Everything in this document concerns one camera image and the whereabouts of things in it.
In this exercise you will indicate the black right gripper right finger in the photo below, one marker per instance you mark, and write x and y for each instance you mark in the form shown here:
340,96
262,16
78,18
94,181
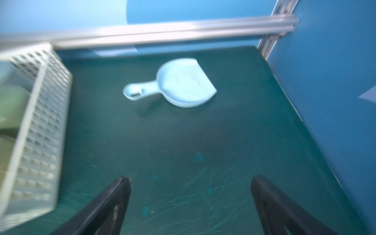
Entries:
280,215

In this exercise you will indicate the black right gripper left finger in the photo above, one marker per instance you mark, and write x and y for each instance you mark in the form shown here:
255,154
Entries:
104,215

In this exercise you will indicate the white perforated plastic basket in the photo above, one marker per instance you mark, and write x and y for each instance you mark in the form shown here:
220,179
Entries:
30,183

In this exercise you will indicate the light blue plastic dustpan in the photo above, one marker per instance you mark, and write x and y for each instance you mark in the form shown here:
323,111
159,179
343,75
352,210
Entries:
182,82

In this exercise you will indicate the right aluminium frame post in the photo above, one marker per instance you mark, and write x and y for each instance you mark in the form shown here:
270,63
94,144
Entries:
285,22

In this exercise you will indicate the rear aluminium frame rail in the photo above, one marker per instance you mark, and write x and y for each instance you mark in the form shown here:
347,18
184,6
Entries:
143,33

